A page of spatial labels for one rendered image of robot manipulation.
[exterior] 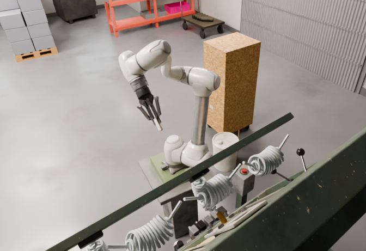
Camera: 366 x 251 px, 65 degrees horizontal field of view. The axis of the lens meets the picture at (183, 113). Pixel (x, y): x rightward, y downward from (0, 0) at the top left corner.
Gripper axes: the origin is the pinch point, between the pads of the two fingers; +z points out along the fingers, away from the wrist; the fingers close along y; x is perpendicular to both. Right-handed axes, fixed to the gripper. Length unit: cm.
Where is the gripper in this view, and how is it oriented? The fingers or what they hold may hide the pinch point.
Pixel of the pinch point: (158, 124)
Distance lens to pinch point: 149.6
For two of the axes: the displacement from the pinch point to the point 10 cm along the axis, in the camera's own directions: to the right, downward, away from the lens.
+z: 4.3, 9.0, -0.5
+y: 8.7, -4.3, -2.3
